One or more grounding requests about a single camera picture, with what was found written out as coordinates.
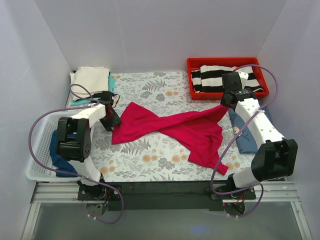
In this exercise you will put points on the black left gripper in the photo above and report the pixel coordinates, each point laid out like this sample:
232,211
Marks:
113,121

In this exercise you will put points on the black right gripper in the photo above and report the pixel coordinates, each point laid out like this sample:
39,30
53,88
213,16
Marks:
227,100

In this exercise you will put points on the crimson red t shirt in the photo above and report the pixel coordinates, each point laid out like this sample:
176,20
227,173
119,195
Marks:
198,131

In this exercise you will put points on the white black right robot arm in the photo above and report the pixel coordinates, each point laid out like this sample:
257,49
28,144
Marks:
276,155

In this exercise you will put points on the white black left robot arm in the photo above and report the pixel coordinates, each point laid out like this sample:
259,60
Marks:
74,135

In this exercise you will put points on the black white striped shirt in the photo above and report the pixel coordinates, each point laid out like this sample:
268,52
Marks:
208,79

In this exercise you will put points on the teal folded shirt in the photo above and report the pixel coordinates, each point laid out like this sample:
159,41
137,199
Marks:
111,86

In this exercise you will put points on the cream folded shirt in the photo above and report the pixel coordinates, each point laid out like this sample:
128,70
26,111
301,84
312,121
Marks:
94,79

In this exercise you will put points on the red plastic tray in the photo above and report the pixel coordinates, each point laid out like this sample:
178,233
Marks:
194,63

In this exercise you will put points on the floral patterned table mat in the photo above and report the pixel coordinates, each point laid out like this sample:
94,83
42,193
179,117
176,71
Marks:
154,157

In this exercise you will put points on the grey blue folded shirt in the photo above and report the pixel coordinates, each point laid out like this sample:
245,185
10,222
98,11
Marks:
245,141

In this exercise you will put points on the navy blue shirt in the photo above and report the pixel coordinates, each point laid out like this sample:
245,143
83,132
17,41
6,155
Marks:
58,161

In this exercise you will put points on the white plastic laundry basket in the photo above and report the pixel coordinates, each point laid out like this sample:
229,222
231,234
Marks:
40,167

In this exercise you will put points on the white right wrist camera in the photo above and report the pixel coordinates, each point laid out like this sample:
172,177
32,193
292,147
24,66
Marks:
243,75

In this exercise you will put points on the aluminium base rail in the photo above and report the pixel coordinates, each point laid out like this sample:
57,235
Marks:
165,211

